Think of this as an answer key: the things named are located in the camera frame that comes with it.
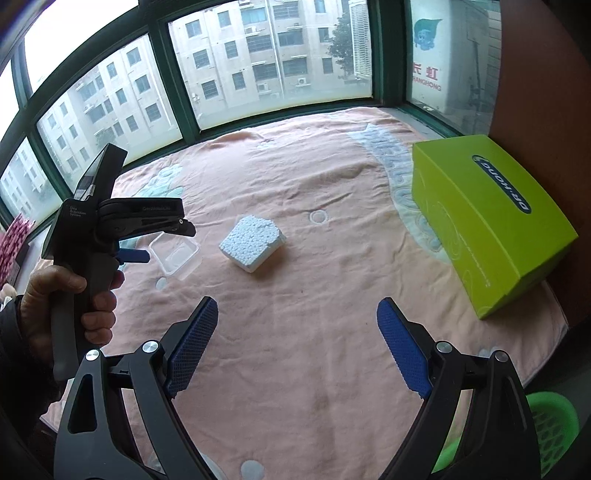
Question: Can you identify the person's left hand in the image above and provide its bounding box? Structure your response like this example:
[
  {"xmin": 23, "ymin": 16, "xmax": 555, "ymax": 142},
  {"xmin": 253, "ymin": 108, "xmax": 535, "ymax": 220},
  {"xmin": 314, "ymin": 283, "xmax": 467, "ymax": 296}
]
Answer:
[{"xmin": 21, "ymin": 265, "xmax": 125, "ymax": 366}]

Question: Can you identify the tree outside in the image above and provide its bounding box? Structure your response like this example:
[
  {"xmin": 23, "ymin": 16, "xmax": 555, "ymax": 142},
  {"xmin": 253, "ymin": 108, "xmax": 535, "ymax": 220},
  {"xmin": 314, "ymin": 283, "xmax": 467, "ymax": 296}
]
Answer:
[{"xmin": 330, "ymin": 9, "xmax": 356, "ymax": 77}]

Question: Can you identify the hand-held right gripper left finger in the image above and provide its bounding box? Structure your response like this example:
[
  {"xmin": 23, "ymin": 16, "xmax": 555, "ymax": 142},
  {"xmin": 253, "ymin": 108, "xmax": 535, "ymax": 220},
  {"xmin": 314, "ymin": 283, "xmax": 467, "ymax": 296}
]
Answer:
[{"xmin": 53, "ymin": 295, "xmax": 220, "ymax": 480}]

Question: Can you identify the white printed carton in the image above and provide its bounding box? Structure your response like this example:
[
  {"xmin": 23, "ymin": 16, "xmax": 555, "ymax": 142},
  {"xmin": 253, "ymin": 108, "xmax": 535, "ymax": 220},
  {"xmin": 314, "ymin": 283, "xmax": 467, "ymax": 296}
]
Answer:
[{"xmin": 410, "ymin": 0, "xmax": 502, "ymax": 114}]

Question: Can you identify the white foam block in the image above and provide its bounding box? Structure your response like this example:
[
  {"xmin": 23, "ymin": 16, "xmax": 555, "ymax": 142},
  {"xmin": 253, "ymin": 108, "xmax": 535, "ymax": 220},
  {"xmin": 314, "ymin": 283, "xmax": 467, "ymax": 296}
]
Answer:
[{"xmin": 218, "ymin": 215, "xmax": 287, "ymax": 274}]

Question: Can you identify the green cardboard box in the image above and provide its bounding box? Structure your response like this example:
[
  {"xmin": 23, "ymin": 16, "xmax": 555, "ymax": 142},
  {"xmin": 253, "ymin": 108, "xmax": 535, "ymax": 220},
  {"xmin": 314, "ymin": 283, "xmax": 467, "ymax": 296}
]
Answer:
[{"xmin": 411, "ymin": 135, "xmax": 579, "ymax": 320}]

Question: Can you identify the brown wooden cabinet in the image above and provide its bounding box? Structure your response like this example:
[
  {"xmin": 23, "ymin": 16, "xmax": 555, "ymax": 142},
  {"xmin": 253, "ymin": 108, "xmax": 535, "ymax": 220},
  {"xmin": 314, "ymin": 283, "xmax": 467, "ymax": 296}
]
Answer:
[{"xmin": 489, "ymin": 0, "xmax": 591, "ymax": 278}]

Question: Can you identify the pink patterned cloth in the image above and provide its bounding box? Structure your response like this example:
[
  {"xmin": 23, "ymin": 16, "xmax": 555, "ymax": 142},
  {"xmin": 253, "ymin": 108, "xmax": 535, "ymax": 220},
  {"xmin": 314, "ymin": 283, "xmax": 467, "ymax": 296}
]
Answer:
[{"xmin": 0, "ymin": 215, "xmax": 35, "ymax": 282}]

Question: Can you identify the person's left forearm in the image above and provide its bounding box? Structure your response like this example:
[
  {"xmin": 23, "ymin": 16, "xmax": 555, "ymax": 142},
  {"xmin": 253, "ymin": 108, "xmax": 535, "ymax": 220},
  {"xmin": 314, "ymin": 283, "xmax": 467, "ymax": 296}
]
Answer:
[{"xmin": 0, "ymin": 295, "xmax": 63, "ymax": 462}]

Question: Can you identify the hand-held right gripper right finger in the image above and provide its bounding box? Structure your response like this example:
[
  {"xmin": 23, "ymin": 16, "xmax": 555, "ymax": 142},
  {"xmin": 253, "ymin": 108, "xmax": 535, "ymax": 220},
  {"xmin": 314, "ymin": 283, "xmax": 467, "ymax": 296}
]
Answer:
[{"xmin": 376, "ymin": 296, "xmax": 541, "ymax": 480}]

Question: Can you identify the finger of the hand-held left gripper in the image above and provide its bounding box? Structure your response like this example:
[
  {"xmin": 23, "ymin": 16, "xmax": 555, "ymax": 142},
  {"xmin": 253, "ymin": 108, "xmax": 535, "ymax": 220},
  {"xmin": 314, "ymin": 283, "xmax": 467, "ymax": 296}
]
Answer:
[
  {"xmin": 107, "ymin": 216, "xmax": 197, "ymax": 241},
  {"xmin": 115, "ymin": 247, "xmax": 151, "ymax": 265}
]

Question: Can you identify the clear plastic container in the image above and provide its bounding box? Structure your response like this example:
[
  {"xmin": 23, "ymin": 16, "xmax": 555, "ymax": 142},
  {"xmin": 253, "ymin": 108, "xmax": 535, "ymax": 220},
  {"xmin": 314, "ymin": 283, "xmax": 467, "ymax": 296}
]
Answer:
[{"xmin": 148, "ymin": 231, "xmax": 201, "ymax": 281}]

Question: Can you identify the outdoor air conditioner unit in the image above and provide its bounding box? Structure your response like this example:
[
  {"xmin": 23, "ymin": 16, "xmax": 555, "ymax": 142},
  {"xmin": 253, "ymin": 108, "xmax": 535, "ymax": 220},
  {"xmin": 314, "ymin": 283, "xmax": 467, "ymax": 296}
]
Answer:
[{"xmin": 348, "ymin": 0, "xmax": 372, "ymax": 79}]

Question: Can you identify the pink blanket with teal figures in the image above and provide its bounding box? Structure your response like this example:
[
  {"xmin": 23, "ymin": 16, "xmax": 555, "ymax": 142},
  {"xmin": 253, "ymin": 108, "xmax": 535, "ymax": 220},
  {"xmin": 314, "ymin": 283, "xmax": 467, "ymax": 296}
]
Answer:
[{"xmin": 39, "ymin": 106, "xmax": 568, "ymax": 480}]

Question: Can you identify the beige apartment building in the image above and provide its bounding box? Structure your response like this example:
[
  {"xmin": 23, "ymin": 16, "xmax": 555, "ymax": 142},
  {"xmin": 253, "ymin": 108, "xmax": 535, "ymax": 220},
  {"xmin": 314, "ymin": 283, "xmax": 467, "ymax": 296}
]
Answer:
[{"xmin": 0, "ymin": 0, "xmax": 352, "ymax": 208}]

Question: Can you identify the green window frame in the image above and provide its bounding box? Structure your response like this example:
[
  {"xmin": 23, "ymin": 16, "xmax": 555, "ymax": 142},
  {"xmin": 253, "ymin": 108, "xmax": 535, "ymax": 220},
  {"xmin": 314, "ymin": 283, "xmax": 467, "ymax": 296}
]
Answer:
[{"xmin": 0, "ymin": 0, "xmax": 495, "ymax": 227}]

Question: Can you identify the green plastic basket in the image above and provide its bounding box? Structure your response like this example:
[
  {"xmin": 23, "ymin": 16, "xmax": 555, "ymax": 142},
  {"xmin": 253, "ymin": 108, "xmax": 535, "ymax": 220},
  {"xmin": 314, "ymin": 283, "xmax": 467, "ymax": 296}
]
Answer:
[{"xmin": 431, "ymin": 391, "xmax": 580, "ymax": 480}]

